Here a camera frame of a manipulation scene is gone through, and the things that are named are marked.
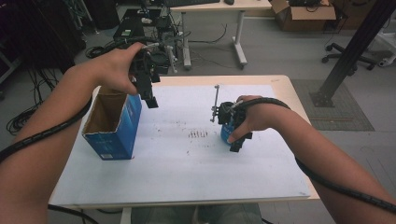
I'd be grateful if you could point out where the grey floor mat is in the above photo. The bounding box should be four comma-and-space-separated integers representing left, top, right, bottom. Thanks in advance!
290, 78, 375, 133

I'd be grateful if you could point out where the black keyboard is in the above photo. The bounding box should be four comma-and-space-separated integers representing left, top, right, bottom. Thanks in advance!
164, 0, 221, 8

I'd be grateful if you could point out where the person's left hand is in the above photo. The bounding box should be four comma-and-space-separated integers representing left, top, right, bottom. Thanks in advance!
74, 42, 146, 96

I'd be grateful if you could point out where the black office chair base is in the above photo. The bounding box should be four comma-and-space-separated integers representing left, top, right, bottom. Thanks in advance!
321, 42, 377, 72

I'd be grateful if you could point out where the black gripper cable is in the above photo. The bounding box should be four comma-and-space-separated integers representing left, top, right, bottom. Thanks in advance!
232, 96, 396, 216
0, 36, 160, 164

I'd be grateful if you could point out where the blue cardboard box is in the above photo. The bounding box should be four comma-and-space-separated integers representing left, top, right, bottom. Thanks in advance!
81, 86, 143, 161

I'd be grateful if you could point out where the black computer tower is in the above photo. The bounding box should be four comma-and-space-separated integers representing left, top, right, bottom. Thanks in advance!
112, 17, 148, 42

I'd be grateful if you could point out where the white desk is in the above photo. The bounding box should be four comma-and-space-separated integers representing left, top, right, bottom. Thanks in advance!
169, 0, 274, 70

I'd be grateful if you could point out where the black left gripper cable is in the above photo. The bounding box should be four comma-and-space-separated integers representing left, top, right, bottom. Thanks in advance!
0, 36, 160, 164

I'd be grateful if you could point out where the black floor cable bundle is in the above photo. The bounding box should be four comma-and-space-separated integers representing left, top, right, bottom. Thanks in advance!
6, 104, 41, 136

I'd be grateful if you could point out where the person's right hand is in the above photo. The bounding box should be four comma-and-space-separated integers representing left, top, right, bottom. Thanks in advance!
226, 94, 290, 145

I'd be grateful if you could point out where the white table leg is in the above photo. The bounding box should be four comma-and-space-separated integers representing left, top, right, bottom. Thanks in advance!
120, 207, 133, 224

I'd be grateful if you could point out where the blue bottle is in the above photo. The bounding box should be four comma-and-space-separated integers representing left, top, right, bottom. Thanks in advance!
219, 121, 237, 146

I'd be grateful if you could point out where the black metal post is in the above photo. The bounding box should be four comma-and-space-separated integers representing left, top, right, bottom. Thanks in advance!
309, 0, 396, 108

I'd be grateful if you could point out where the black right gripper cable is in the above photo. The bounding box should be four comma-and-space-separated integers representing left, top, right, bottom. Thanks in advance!
232, 96, 396, 216

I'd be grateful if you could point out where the small grey computer case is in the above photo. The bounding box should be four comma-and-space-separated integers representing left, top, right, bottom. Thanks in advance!
160, 26, 179, 48

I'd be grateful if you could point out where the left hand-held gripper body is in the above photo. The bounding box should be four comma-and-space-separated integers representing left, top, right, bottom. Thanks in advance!
129, 45, 179, 96

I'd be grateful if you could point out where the white table mat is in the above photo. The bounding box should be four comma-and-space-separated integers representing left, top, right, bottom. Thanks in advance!
49, 84, 312, 208

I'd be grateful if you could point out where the open brown cardboard box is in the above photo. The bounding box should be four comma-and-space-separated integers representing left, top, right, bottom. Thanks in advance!
270, 0, 337, 33

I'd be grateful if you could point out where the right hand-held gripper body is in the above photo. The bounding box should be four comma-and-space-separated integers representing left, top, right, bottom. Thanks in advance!
210, 84, 248, 129

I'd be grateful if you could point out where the thin black floor cable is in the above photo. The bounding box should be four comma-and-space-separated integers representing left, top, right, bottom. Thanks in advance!
187, 22, 229, 45

